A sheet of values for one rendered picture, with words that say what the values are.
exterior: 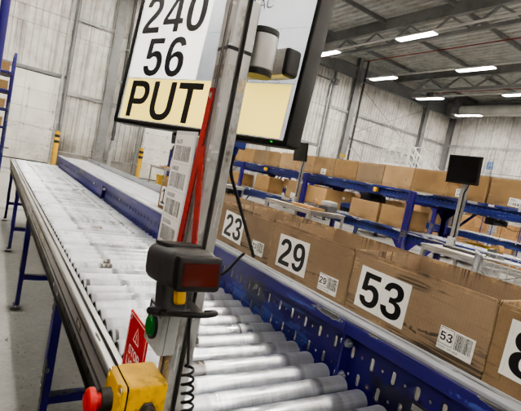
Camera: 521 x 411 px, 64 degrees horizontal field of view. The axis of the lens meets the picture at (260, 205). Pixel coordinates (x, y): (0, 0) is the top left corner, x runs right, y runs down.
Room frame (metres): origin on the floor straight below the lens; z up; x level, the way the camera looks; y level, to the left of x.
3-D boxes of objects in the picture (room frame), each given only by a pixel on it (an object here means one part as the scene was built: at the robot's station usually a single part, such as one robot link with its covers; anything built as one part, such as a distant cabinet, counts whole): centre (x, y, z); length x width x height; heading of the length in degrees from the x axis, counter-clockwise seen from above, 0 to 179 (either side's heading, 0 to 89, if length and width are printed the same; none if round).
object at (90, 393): (0.57, 0.17, 0.84); 0.04 x 0.04 x 0.04; 34
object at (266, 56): (0.78, 0.08, 1.40); 0.28 x 0.11 x 0.11; 34
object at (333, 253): (1.38, -0.29, 0.96); 0.39 x 0.29 x 0.17; 33
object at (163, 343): (0.61, 0.11, 0.95); 0.07 x 0.03 x 0.07; 34
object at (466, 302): (1.05, -0.51, 0.97); 0.39 x 0.29 x 0.17; 34
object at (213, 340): (1.09, 0.06, 0.72); 0.52 x 0.05 x 0.05; 124
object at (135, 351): (0.67, 0.14, 0.85); 0.16 x 0.01 x 0.13; 34
